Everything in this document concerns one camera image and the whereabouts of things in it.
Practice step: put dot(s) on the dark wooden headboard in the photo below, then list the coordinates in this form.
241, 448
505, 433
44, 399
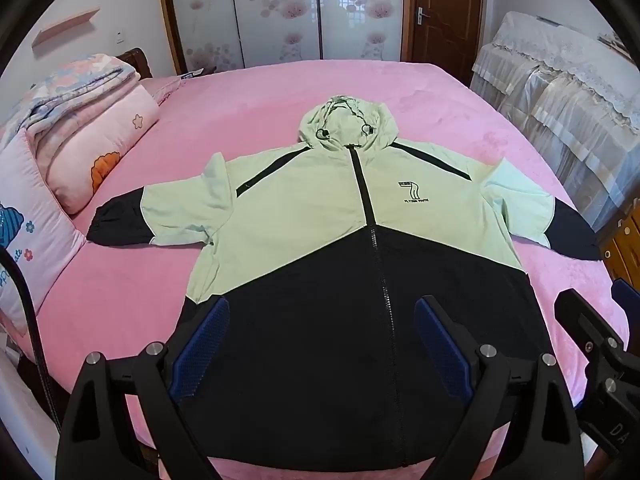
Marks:
137, 62

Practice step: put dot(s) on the green and black hooded jacket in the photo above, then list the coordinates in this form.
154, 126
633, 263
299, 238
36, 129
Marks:
280, 210

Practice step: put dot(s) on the pink bed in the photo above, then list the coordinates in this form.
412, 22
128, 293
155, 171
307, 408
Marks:
225, 110

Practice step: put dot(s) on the white lace-covered furniture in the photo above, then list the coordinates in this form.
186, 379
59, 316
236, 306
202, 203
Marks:
550, 95

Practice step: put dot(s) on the pink cartoon-print pillow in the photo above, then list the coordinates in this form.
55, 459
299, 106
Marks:
30, 230

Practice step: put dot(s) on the folded floral quilt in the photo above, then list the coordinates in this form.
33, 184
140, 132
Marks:
60, 85

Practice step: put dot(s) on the brown wooden door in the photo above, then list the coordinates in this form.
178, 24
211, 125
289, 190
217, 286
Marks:
450, 15

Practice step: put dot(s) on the pink flower pillow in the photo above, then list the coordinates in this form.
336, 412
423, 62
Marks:
100, 145

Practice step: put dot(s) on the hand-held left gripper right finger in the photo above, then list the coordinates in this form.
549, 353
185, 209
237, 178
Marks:
445, 350

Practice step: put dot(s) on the wooden cabinet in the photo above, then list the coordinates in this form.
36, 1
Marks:
622, 250

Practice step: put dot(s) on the pink wall shelf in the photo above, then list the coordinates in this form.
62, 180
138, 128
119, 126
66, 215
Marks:
65, 27

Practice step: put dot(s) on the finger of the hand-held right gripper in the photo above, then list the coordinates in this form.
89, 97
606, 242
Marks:
627, 295
582, 317

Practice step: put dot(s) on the floral sliding-door wardrobe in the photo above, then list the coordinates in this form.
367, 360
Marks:
270, 10

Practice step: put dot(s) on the pink ruffled pillow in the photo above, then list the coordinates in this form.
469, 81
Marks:
162, 90

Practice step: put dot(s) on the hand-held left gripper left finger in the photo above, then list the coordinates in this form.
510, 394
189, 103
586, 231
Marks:
205, 345

